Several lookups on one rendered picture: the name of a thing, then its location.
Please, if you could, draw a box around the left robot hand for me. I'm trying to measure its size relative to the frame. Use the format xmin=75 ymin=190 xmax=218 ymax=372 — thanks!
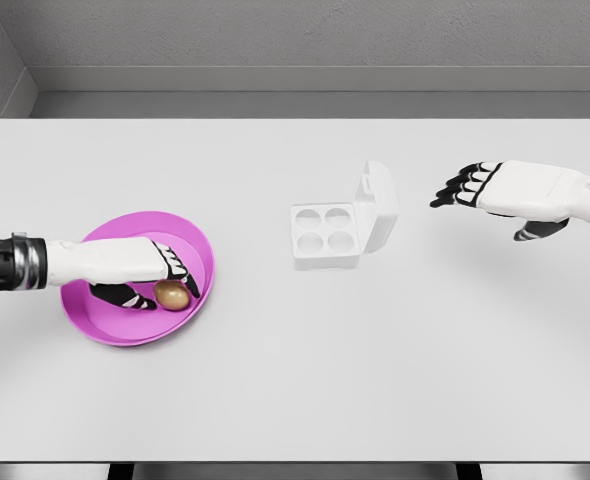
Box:
xmin=77 ymin=236 xmax=201 ymax=312

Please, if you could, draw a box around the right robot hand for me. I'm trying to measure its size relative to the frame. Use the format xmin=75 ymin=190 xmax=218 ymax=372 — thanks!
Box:
xmin=429 ymin=160 xmax=590 ymax=242

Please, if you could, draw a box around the golden brown egg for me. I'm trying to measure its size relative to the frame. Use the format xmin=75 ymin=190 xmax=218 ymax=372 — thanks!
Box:
xmin=154 ymin=279 xmax=191 ymax=311

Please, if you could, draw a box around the white egg box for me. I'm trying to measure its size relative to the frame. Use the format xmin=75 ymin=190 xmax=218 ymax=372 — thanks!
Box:
xmin=289 ymin=159 xmax=400 ymax=272

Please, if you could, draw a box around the pink round plate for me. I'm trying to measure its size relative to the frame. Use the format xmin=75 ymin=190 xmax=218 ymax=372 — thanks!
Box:
xmin=60 ymin=211 xmax=217 ymax=347

